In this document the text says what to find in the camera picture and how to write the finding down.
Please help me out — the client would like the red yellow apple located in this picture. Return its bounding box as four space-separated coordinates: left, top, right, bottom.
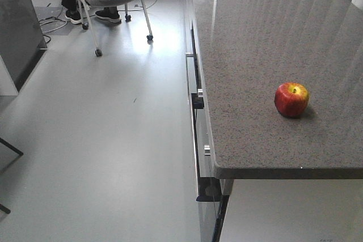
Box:
274 82 309 117

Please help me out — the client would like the grey speckled kitchen counter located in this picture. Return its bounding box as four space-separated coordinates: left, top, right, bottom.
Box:
184 0 363 242

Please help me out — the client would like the seated person in black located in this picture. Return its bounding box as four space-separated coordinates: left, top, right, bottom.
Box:
61 0 121 24

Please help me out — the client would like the dark grey cabinet panel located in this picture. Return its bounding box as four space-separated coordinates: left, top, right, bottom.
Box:
1 0 47 91

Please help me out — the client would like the black metal stand leg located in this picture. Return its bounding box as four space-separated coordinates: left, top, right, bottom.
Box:
0 137 24 215

